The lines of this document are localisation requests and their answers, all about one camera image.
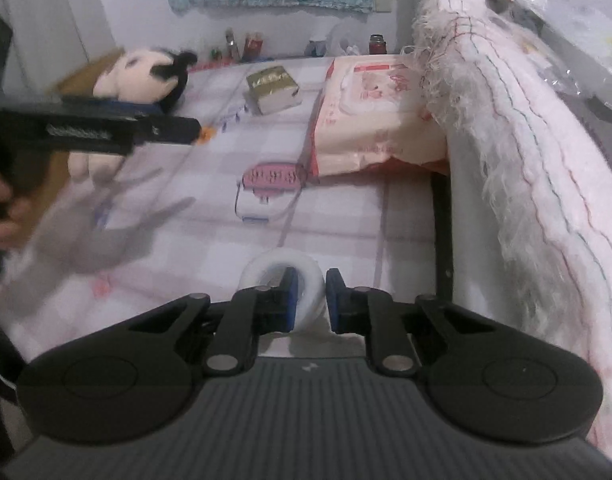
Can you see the red bottle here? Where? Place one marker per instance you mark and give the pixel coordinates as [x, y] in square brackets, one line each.
[376, 44]

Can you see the white cup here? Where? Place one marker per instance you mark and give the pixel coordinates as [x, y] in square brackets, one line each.
[318, 47]

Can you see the gold tissue box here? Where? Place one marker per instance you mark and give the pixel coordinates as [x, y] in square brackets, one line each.
[273, 85]

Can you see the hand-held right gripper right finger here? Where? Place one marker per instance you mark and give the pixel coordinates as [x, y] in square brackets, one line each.
[338, 310]

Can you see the clear plastic bag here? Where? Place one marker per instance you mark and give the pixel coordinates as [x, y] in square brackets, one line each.
[575, 35]

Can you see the black metal frame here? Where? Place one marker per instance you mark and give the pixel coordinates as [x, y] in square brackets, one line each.
[441, 235]

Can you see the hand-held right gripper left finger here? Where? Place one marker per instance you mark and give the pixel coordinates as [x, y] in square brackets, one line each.
[289, 305]

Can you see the wall socket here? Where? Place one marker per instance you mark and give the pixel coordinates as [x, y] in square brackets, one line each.
[383, 5]

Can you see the white plastic bag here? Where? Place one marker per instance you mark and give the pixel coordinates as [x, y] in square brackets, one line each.
[346, 46]

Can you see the person's left hand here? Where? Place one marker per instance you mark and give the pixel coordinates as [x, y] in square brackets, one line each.
[16, 220]

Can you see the pink and white pouch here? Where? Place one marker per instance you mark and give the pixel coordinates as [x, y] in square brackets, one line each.
[271, 177]

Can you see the black haired plush doll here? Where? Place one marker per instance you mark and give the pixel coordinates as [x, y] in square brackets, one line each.
[131, 72]

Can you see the white fringed blanket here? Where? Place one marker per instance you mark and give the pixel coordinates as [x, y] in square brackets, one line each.
[510, 135]

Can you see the white tape roll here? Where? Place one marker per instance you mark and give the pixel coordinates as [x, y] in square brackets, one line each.
[308, 280]

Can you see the pink wet wipes pack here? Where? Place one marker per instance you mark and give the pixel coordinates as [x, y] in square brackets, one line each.
[366, 120]

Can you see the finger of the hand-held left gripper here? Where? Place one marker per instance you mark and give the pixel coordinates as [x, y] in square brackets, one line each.
[171, 131]

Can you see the silver bottle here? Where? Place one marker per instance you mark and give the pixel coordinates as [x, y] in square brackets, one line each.
[230, 45]

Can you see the pink checked bed sheet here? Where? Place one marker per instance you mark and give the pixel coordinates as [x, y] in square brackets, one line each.
[336, 230]

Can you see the red jar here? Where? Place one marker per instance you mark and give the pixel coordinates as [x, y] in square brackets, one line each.
[253, 46]

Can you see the white curtain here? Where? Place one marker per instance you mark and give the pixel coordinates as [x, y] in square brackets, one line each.
[51, 0]

